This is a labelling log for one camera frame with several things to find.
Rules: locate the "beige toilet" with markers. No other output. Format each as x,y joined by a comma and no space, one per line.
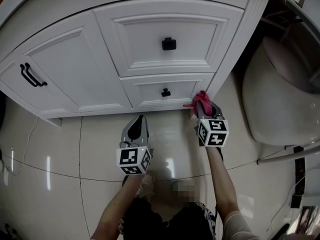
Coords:
275,104

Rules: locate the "large white drawer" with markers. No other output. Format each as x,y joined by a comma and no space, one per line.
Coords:
140,39

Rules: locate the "white metal tube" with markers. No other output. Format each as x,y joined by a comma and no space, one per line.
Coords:
280,158

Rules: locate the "white cabinet door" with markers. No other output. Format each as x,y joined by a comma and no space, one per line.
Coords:
70,59
25,96

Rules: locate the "person's black shorts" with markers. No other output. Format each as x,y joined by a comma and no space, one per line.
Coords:
170,224

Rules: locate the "person's left forearm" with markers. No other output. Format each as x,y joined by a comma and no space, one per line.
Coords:
117,204

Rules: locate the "white vanity cabinet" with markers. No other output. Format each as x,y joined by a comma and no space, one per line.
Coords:
62,6

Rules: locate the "person's right forearm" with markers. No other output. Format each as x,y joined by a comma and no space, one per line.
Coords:
222,179

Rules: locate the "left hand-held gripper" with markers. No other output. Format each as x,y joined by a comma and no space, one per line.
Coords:
130,159

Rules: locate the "person's left shoe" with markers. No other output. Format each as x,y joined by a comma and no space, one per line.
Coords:
147,186

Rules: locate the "dark bin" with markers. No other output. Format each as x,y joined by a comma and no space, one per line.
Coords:
2,109

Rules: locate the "white curved table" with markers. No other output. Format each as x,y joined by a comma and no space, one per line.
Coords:
303,12

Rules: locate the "large black drawer knob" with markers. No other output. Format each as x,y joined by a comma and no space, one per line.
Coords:
169,44

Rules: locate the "small black drawer knob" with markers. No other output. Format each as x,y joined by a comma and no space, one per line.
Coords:
165,93

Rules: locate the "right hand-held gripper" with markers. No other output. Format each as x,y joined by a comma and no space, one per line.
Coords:
213,134

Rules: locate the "small dark box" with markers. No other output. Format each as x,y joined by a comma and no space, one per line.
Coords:
296,201

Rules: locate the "pink cloth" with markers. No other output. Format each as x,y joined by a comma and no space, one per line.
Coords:
203,100

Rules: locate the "small white drawer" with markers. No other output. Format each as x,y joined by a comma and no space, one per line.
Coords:
147,91

